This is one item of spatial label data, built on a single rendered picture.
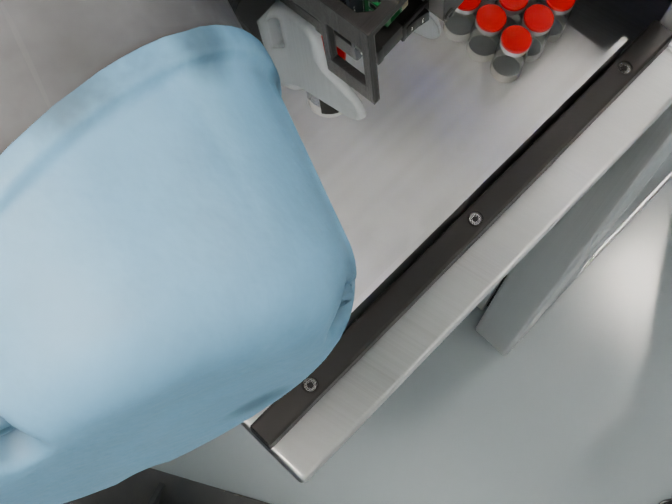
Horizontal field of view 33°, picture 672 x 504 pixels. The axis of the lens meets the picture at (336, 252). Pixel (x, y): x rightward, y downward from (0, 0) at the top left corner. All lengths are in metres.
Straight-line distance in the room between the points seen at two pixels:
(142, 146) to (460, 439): 1.49
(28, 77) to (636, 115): 0.69
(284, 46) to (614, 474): 1.27
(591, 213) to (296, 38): 0.70
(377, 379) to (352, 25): 0.40
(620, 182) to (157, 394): 0.90
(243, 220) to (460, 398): 1.49
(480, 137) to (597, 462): 0.94
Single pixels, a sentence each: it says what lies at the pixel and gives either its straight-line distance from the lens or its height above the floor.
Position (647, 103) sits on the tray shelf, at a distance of 0.83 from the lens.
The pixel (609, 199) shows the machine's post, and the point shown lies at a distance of 1.07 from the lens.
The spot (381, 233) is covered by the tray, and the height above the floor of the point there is 0.88.
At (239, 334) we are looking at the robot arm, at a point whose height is 1.45.
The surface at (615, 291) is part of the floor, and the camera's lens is 1.72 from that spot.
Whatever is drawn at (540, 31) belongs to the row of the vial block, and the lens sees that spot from 0.78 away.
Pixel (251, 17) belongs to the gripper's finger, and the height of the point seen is 1.22.
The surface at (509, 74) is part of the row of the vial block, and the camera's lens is 0.80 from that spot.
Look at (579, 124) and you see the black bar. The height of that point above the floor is 0.90.
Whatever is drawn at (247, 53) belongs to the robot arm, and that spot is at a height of 1.44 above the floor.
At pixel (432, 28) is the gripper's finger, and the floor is 1.18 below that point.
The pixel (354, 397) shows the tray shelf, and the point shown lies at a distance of 0.73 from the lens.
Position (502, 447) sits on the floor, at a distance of 1.64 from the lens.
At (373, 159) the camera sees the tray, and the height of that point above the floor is 0.88.
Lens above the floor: 1.60
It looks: 72 degrees down
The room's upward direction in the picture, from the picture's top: 5 degrees clockwise
